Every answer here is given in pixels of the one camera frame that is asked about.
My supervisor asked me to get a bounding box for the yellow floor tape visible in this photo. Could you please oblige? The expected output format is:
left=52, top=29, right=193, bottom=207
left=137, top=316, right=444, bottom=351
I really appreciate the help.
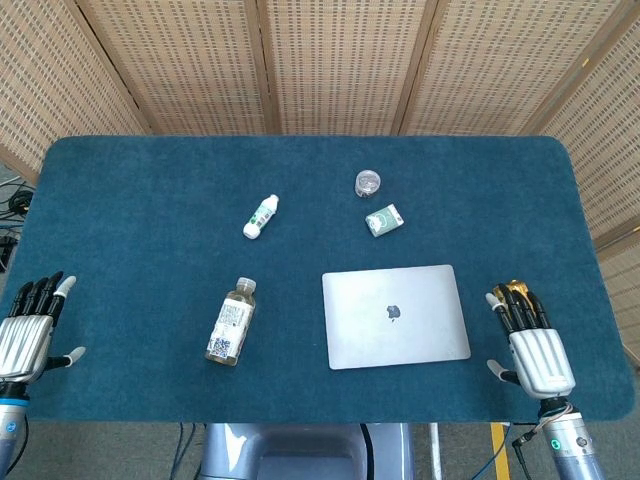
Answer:
left=489, top=422, right=512, bottom=480

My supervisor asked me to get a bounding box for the clear drink bottle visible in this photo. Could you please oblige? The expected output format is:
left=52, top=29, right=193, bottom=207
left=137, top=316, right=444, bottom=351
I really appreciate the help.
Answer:
left=204, top=277, right=258, bottom=368

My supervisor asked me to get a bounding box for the small white green bottle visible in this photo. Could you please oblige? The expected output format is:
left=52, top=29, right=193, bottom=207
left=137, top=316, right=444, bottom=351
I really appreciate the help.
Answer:
left=242, top=194, right=280, bottom=240

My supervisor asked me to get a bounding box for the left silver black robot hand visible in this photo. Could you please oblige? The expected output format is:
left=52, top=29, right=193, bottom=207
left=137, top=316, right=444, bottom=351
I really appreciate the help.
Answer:
left=0, top=271, right=87, bottom=385

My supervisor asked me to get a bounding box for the clear plastic cup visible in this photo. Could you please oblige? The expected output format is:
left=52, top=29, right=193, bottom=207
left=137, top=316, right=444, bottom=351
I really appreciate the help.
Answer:
left=354, top=170, right=382, bottom=199

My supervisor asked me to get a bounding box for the gold foil snack packet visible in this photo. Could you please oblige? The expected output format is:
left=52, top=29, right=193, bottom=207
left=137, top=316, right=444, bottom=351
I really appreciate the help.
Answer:
left=491, top=280, right=546, bottom=321

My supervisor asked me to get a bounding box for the green white tissue pack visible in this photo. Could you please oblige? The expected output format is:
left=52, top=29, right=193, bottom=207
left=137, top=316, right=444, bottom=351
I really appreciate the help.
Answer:
left=364, top=204, right=405, bottom=237

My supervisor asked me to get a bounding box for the blue table mat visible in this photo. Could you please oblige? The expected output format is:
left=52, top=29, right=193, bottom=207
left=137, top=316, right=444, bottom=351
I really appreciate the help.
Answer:
left=1, top=134, right=636, bottom=425

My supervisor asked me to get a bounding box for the white table leg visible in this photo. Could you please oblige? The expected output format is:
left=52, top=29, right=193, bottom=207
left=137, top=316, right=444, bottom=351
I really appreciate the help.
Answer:
left=428, top=422, right=443, bottom=480

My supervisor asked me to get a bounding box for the blue cable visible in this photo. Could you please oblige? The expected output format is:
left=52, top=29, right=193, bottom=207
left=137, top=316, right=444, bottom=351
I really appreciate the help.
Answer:
left=172, top=422, right=197, bottom=480

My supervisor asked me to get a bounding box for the silver laptop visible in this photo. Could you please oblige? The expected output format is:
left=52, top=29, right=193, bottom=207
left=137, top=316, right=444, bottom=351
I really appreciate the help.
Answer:
left=321, top=264, right=472, bottom=371

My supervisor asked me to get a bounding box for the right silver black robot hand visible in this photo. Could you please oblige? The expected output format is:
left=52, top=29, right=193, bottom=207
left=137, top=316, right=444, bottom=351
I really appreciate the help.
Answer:
left=485, top=283, right=577, bottom=399

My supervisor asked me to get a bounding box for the black cable bundle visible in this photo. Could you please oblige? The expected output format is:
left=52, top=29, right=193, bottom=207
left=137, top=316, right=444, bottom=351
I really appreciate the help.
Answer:
left=0, top=179, right=36, bottom=274

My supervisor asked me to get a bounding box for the woven bamboo folding screen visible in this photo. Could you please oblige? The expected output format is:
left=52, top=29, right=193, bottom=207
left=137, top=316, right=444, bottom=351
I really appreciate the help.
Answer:
left=0, top=0, right=640, bottom=381

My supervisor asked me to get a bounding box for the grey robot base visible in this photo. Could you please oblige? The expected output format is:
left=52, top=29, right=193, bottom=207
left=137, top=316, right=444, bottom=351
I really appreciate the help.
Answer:
left=197, top=422, right=415, bottom=480

